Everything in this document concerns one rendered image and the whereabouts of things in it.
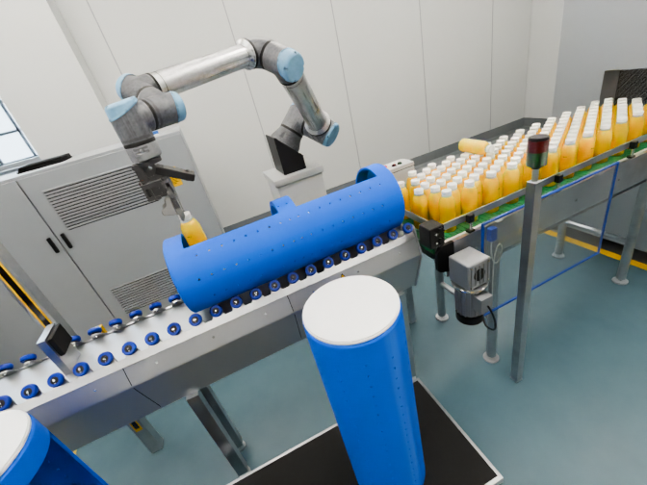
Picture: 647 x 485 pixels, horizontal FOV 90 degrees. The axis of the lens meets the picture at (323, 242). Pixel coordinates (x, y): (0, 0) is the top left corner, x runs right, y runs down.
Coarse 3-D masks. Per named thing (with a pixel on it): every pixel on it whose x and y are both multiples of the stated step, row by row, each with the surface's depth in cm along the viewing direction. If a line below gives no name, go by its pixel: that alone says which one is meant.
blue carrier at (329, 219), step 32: (352, 192) 120; (384, 192) 122; (256, 224) 111; (288, 224) 113; (320, 224) 115; (352, 224) 119; (384, 224) 126; (192, 256) 105; (224, 256) 107; (256, 256) 110; (288, 256) 114; (320, 256) 122; (192, 288) 105; (224, 288) 110
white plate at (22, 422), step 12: (0, 420) 83; (12, 420) 82; (24, 420) 81; (0, 432) 79; (12, 432) 79; (24, 432) 78; (0, 444) 76; (12, 444) 76; (0, 456) 73; (12, 456) 73; (0, 468) 71
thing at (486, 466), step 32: (416, 384) 162; (448, 416) 146; (320, 448) 146; (448, 448) 134; (256, 480) 140; (288, 480) 137; (320, 480) 135; (352, 480) 132; (448, 480) 125; (480, 480) 122
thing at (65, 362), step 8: (48, 328) 108; (56, 328) 108; (64, 328) 112; (40, 336) 105; (48, 336) 105; (56, 336) 106; (64, 336) 110; (40, 344) 102; (48, 344) 103; (56, 344) 105; (64, 344) 108; (48, 352) 104; (56, 352) 105; (64, 352) 107; (72, 352) 114; (56, 360) 106; (64, 360) 108; (72, 360) 112; (64, 368) 108; (72, 368) 110
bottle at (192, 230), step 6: (186, 222) 108; (192, 222) 109; (198, 222) 112; (186, 228) 109; (192, 228) 109; (198, 228) 111; (186, 234) 110; (192, 234) 110; (198, 234) 111; (204, 234) 114; (186, 240) 112; (192, 240) 111; (198, 240) 112; (204, 240) 114
